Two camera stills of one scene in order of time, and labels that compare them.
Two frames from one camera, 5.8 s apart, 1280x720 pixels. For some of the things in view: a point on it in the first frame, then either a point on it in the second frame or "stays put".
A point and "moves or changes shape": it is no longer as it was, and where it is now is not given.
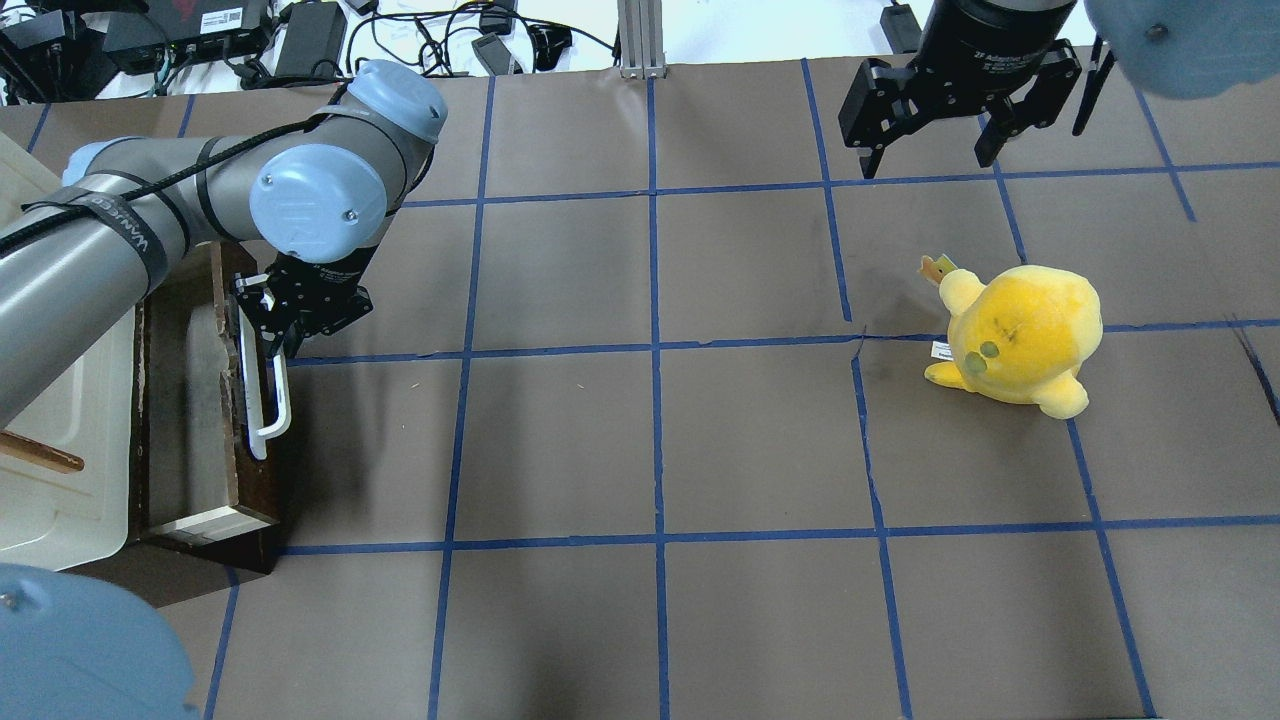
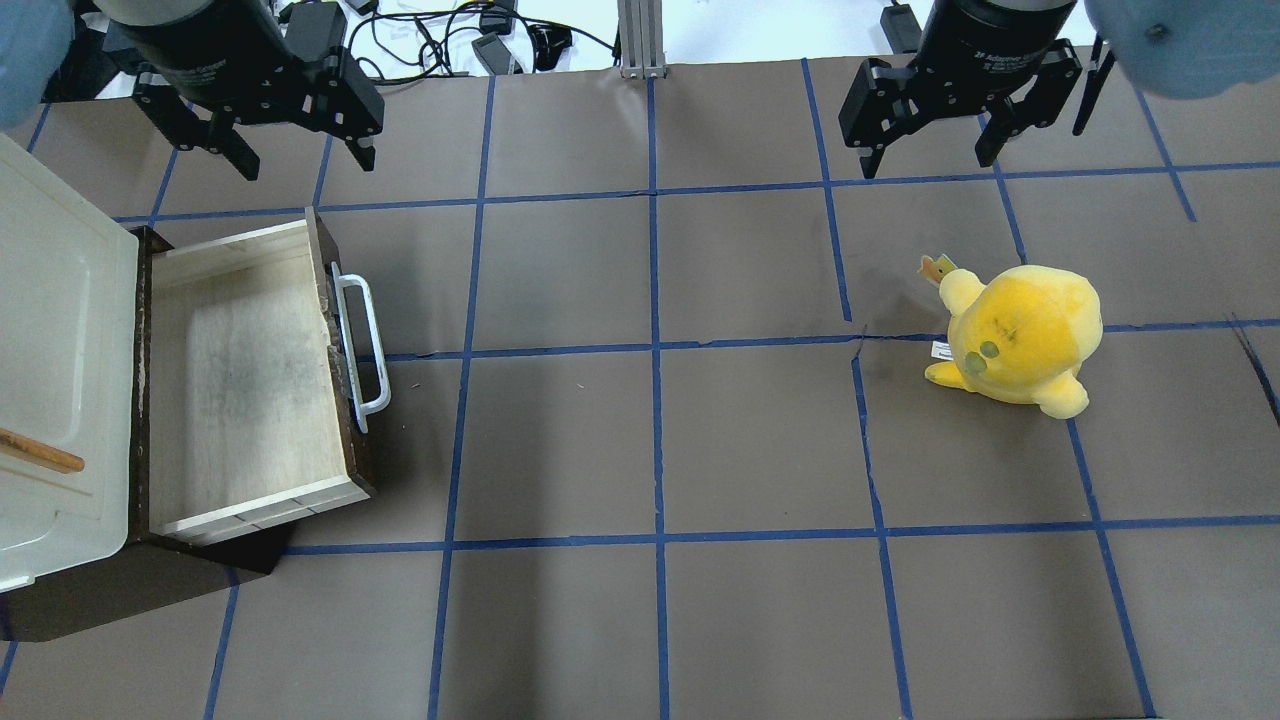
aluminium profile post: (641, 39) stays put
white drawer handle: (251, 368) -> (361, 408)
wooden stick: (48, 456) stays put
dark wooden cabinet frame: (195, 484) -> (154, 573)
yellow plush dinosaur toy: (1019, 338) stays put
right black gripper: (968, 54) stays put
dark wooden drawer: (204, 492) moves or changes shape
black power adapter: (314, 41) stays put
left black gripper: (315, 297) -> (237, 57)
